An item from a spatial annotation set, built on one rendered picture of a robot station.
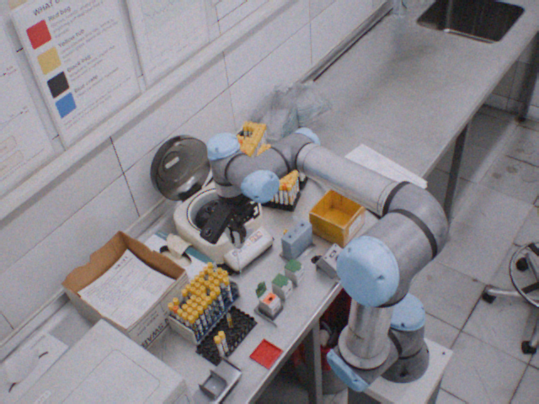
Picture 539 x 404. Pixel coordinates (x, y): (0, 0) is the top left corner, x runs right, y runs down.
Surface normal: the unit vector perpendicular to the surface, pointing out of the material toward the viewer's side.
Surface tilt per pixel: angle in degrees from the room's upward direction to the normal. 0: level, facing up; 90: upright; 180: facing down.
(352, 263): 84
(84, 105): 95
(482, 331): 0
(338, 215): 0
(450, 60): 0
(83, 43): 94
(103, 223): 90
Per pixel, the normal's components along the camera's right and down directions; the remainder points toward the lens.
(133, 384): -0.09, -0.69
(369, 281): -0.75, 0.44
